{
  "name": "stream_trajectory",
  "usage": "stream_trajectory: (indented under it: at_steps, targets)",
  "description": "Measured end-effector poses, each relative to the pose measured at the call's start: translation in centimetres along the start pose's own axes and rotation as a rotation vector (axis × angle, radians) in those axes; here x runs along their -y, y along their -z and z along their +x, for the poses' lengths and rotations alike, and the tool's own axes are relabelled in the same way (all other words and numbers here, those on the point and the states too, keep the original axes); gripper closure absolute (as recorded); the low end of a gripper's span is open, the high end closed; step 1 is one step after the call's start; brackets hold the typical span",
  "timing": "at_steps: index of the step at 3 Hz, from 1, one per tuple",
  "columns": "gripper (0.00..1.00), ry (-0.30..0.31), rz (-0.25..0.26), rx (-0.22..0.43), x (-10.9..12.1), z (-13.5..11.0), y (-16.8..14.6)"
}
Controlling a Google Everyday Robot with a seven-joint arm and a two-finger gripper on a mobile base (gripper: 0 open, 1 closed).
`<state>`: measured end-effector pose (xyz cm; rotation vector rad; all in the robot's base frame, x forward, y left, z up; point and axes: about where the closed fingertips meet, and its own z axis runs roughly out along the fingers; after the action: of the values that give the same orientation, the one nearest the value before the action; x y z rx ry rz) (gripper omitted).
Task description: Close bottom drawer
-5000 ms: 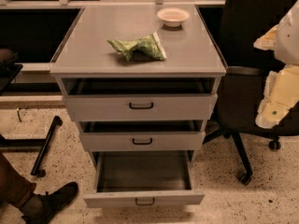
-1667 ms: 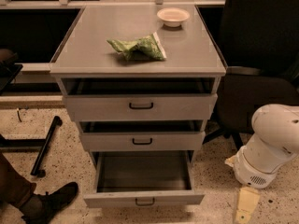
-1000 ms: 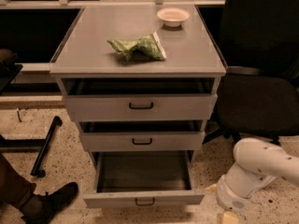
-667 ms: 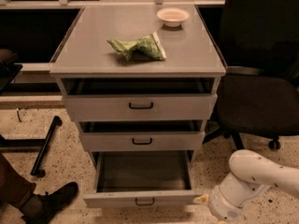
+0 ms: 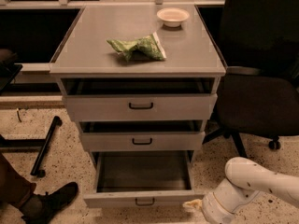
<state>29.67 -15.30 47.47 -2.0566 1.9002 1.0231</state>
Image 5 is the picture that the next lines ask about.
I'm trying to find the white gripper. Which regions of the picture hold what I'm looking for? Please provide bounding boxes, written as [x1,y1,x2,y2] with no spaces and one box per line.
[182,192,235,224]

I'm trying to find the grey bottom drawer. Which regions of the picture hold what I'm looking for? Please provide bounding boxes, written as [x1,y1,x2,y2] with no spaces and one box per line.
[83,150,204,208]

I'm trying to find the grey drawer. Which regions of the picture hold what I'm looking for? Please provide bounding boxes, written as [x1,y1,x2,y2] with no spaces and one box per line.
[79,120,205,151]
[62,77,217,121]
[83,150,204,208]

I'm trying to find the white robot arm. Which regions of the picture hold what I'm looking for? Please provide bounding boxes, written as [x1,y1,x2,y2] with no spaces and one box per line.
[182,157,299,224]

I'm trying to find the grey middle drawer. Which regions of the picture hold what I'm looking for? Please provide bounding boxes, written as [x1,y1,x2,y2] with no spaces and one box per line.
[79,120,205,151]

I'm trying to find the grey drawer cabinet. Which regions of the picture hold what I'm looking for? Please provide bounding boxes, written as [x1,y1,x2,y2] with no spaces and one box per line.
[49,4,227,170]

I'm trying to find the grey top drawer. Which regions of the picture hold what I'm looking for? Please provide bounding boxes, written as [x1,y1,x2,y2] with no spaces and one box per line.
[62,77,217,121]

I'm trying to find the black office chair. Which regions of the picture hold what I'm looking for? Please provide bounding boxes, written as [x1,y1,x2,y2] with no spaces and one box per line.
[204,0,299,157]

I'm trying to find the black shoe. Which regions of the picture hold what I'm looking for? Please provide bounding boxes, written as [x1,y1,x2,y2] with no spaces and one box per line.
[20,182,78,224]

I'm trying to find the green chip bag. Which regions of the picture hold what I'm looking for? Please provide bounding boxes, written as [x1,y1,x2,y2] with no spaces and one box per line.
[107,33,166,61]

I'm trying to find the black table leg base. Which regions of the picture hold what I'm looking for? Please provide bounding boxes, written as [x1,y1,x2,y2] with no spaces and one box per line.
[0,116,63,177]

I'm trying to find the brown trouser leg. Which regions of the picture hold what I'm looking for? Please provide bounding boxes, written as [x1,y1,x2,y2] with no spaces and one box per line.
[0,153,36,208]

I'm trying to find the white bowl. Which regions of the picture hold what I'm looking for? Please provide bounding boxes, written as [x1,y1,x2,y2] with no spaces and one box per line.
[157,7,190,28]

